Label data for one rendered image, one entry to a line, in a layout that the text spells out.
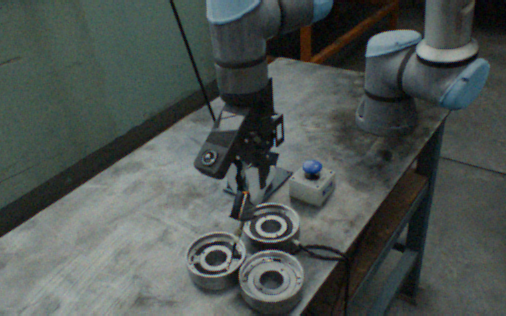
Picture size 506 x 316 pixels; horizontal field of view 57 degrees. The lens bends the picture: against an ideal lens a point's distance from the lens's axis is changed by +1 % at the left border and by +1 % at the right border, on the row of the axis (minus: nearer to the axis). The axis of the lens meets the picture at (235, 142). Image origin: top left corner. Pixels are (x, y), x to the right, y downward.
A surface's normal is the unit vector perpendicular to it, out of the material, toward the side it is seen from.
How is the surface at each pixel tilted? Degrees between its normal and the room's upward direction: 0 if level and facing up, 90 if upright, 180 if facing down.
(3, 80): 90
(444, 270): 0
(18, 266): 0
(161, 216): 0
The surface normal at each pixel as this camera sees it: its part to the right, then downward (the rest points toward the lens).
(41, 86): 0.79, 0.26
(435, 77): -0.57, 0.59
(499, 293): -0.10, -0.84
